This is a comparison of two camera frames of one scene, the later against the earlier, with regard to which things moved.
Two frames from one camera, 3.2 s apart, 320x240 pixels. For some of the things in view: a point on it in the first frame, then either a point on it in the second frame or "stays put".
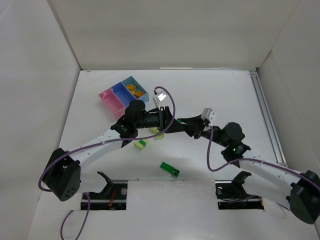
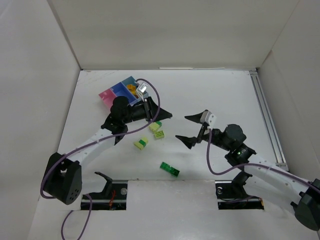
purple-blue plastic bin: [122, 92] stays put
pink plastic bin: [114, 105] stays put
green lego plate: [166, 167] stays put
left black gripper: [163, 119] to [148, 110]
